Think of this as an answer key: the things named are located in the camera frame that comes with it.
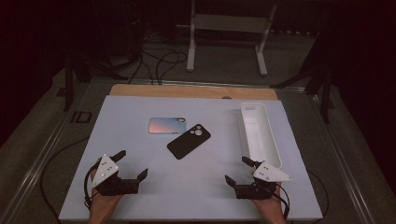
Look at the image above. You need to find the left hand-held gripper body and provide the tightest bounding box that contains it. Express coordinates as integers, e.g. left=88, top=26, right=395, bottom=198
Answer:
left=91, top=153, right=140, bottom=197

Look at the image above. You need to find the person's left hand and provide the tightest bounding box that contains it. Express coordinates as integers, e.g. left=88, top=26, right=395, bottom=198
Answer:
left=88, top=169, right=124, bottom=222

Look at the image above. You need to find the left hand-held gripper cable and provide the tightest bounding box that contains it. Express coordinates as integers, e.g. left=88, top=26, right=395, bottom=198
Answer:
left=39, top=136, right=101, bottom=220

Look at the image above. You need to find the black phone case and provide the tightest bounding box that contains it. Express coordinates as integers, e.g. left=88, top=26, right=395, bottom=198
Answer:
left=166, top=123, right=212, bottom=161

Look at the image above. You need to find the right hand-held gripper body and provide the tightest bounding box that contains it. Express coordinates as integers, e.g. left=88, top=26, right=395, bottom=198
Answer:
left=233, top=160, right=294, bottom=201

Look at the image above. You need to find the white plastic bin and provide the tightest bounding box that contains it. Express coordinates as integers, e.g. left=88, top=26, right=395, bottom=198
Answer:
left=239, top=102, right=283, bottom=171

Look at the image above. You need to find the metal floor rail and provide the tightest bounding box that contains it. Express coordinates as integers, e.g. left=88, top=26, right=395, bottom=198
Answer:
left=89, top=77, right=307, bottom=93
left=309, top=92, right=378, bottom=224
left=0, top=81, right=92, bottom=224

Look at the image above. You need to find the pink and blue phone case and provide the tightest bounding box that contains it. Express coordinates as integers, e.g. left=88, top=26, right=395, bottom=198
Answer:
left=148, top=117, right=188, bottom=134

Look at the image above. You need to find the black stand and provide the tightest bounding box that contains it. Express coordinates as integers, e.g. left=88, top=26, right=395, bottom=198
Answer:
left=63, top=55, right=129, bottom=112
left=270, top=31, right=335, bottom=125

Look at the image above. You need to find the black floor cable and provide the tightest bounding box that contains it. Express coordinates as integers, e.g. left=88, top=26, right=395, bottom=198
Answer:
left=126, top=31, right=157, bottom=86
left=154, top=49, right=189, bottom=86

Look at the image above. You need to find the hand-held gripper cable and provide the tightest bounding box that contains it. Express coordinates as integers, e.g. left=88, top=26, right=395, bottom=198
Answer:
left=273, top=169, right=330, bottom=220
left=39, top=136, right=101, bottom=220

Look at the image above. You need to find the person's right hand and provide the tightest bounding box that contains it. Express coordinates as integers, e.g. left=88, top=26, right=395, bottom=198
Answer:
left=250, top=182, right=288, bottom=223

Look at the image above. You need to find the right hand-held gripper cable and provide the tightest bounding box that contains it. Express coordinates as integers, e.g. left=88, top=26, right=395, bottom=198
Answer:
left=273, top=169, right=330, bottom=220

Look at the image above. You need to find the white metal stand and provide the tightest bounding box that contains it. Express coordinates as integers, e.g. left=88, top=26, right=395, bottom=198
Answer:
left=186, top=0, right=278, bottom=77

